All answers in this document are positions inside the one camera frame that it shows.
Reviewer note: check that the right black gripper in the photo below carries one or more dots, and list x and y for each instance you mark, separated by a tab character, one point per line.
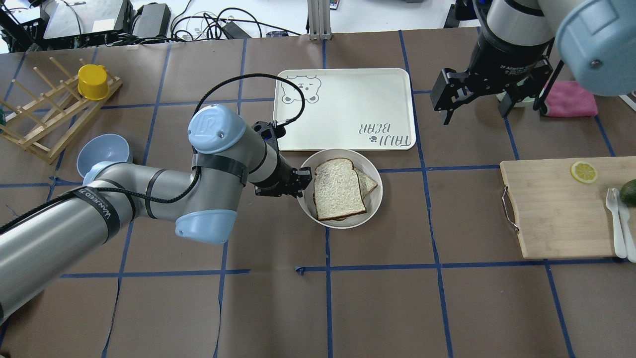
501	62

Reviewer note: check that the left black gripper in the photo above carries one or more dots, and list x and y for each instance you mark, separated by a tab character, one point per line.
281	176

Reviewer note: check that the bread slice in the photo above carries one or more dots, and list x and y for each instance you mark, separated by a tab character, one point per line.
366	183
337	192

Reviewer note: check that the white round plate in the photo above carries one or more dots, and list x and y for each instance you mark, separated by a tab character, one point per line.
372	201

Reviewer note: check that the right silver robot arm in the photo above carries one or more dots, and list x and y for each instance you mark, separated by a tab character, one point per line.
524	44

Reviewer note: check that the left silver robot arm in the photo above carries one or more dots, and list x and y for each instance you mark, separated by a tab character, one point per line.
47	241

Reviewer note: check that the cream bear serving tray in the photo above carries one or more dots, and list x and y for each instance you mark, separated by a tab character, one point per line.
357	109

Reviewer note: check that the pink cloth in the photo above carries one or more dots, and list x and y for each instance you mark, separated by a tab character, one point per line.
567	99

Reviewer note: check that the lemon slice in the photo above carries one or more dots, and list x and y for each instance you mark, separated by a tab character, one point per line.
584	172

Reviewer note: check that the wooden cutting board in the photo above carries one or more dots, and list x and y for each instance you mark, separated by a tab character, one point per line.
559	217

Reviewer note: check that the green avocado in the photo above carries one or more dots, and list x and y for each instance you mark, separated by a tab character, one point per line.
628	193

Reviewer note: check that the blue bowl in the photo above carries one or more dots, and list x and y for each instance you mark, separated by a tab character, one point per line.
107	147

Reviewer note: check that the yellow cup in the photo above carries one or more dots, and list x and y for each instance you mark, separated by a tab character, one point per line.
93	82

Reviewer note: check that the wooden dish rack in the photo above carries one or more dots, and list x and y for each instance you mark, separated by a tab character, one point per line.
53	118

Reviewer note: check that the aluminium frame post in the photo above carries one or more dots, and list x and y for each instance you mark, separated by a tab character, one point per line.
319	20

